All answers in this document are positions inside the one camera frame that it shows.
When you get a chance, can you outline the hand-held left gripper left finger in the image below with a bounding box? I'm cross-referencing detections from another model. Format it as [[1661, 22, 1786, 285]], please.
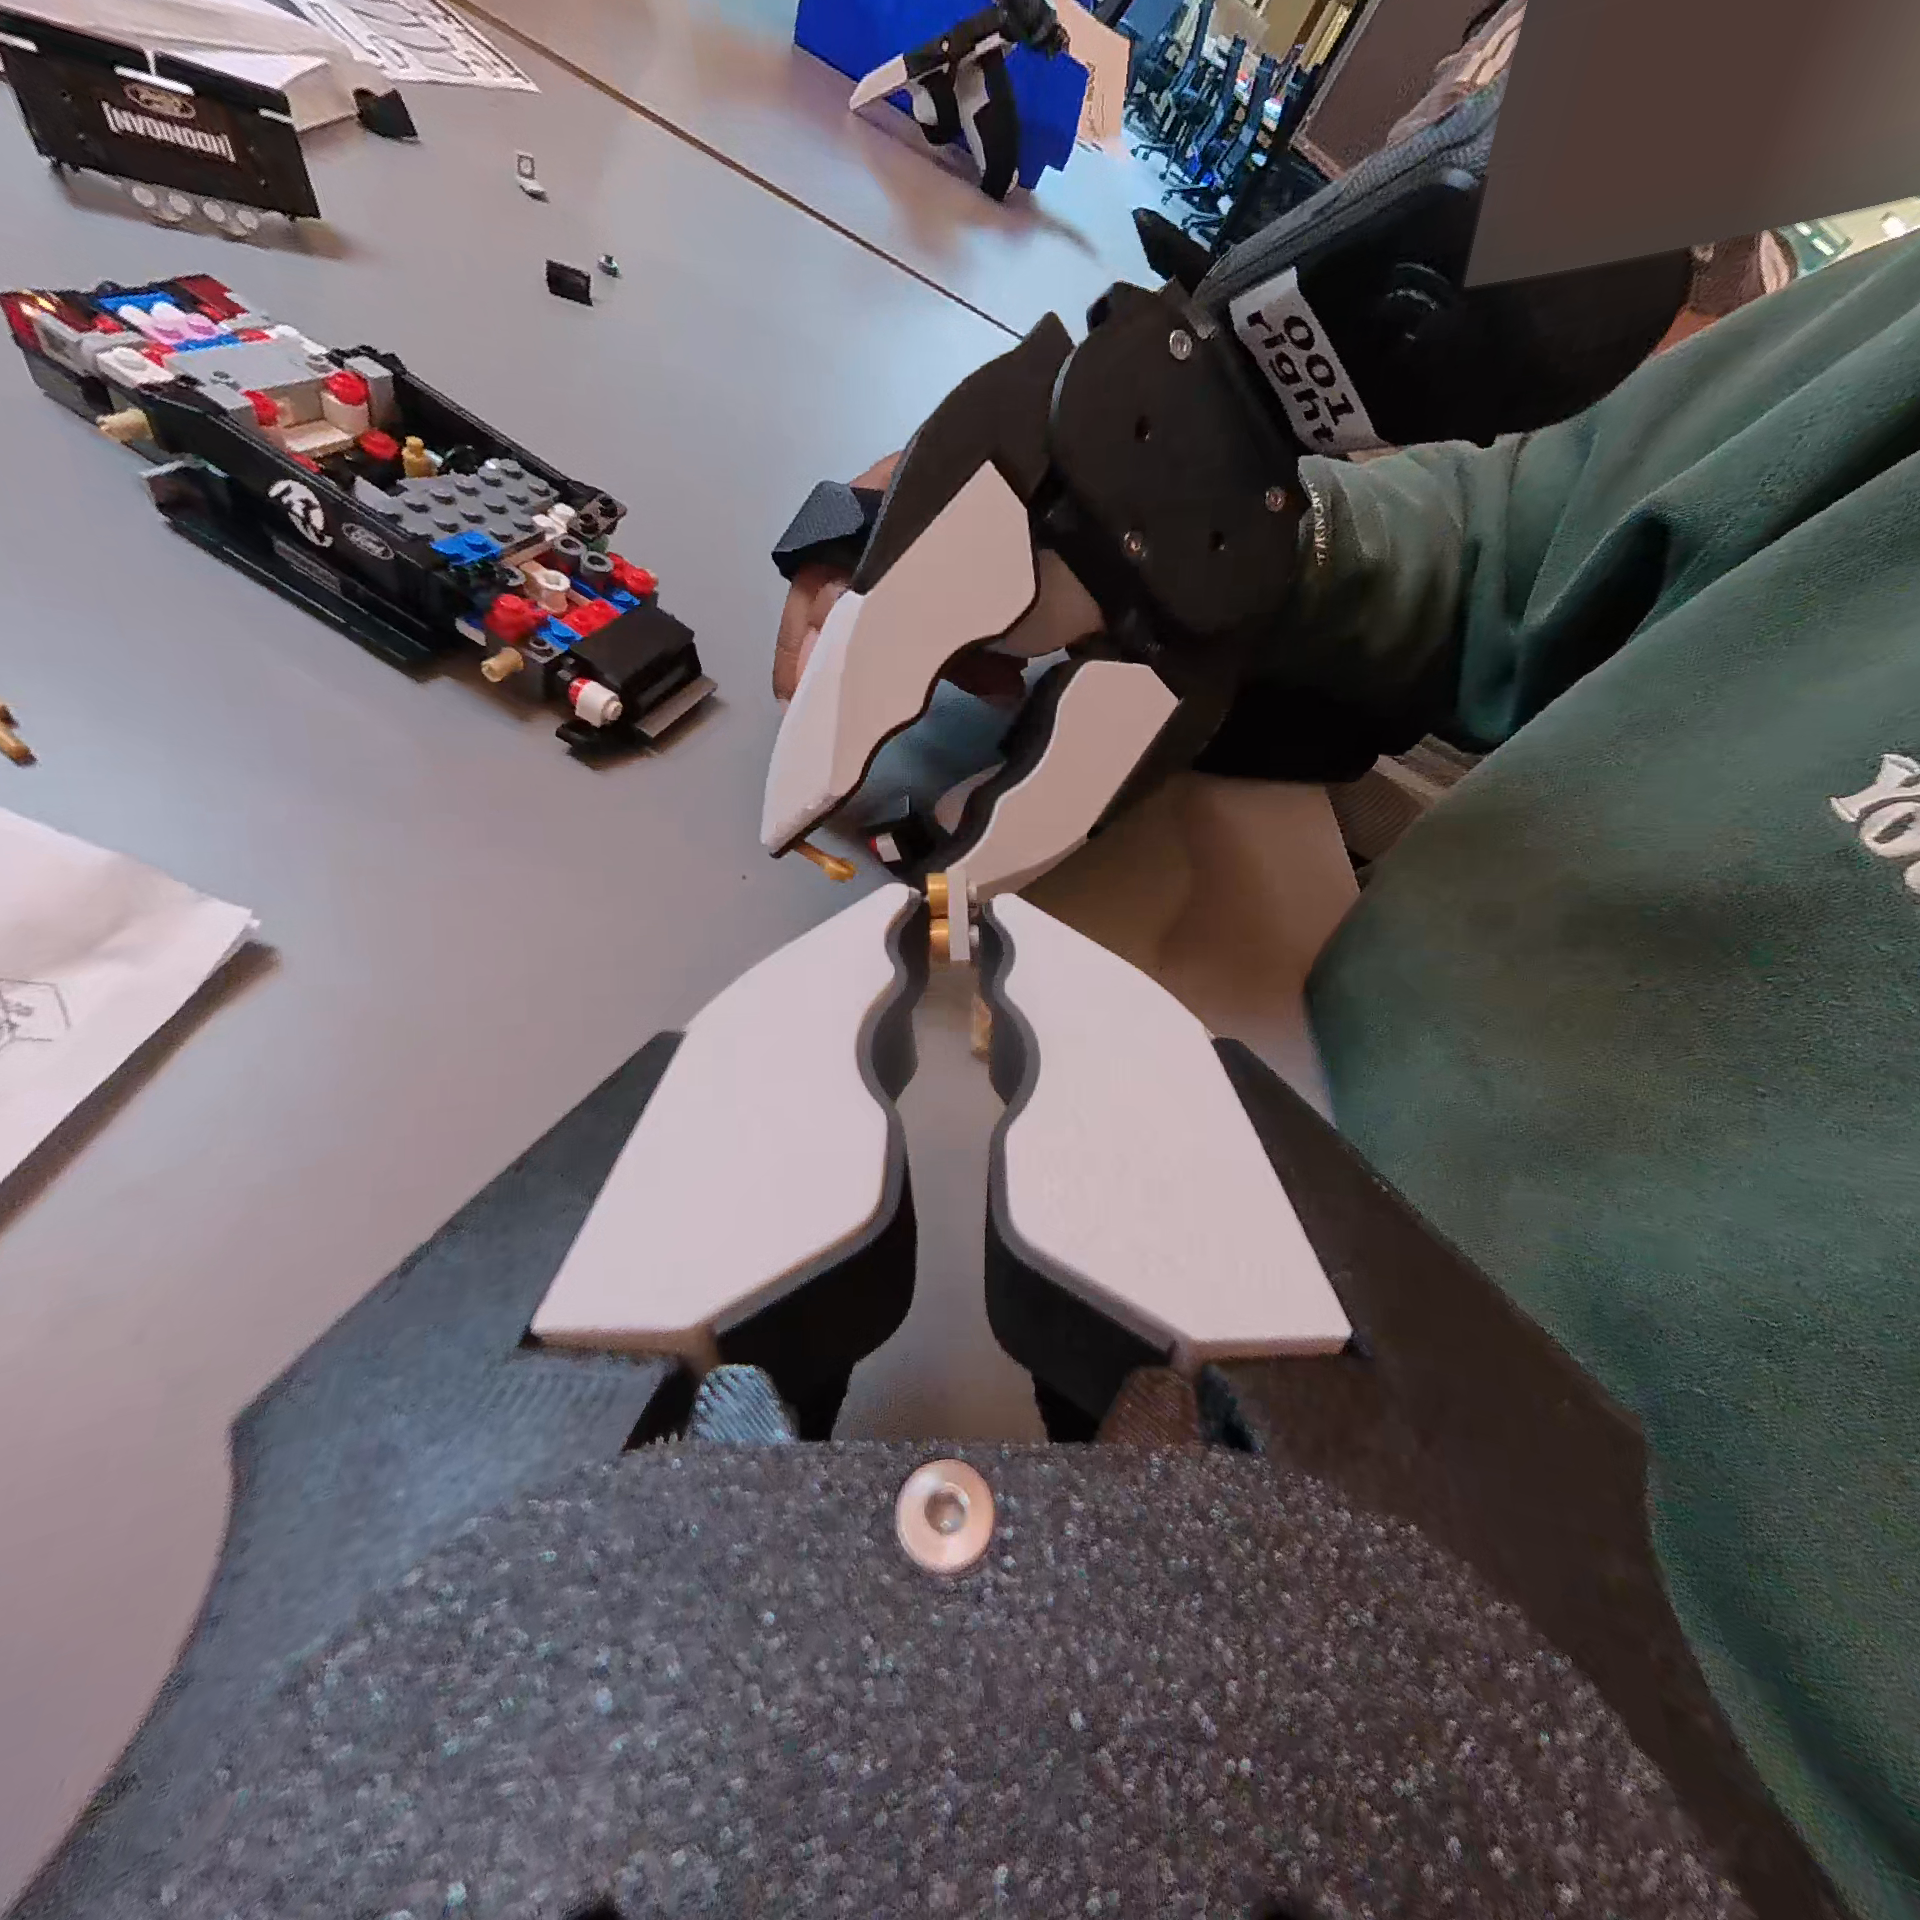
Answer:
[[532, 883, 920, 1395]]

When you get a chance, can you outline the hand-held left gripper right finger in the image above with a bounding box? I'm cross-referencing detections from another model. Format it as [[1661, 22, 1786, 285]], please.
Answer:
[[978, 894, 1356, 1411]]

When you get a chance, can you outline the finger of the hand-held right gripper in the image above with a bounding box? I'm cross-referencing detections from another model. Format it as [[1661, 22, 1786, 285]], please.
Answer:
[[925, 661, 1185, 898], [758, 458, 1047, 862]]

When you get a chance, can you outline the black lego car model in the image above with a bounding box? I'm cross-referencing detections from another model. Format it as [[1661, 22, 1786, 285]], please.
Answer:
[[0, 276, 717, 757]]

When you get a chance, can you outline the black printed lego plate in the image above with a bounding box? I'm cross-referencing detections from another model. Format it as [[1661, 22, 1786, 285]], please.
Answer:
[[0, 32, 322, 243]]

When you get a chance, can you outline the person's right forearm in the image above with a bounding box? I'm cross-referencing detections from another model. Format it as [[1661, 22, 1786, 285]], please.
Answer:
[[1298, 272, 1920, 750]]

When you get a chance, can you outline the person's right hand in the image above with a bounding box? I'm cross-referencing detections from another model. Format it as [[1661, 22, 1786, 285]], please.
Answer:
[[772, 576, 1038, 707]]

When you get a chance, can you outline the black handheld device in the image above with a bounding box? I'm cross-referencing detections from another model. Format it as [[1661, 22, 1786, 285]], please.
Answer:
[[846, 0, 1074, 204]]

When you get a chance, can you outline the blue plastic storage bin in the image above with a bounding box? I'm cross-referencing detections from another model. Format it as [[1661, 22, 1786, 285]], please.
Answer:
[[793, 0, 1091, 149]]

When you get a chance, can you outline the white numbered paper bag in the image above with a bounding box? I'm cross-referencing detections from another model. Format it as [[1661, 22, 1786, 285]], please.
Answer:
[[0, 810, 260, 1187]]

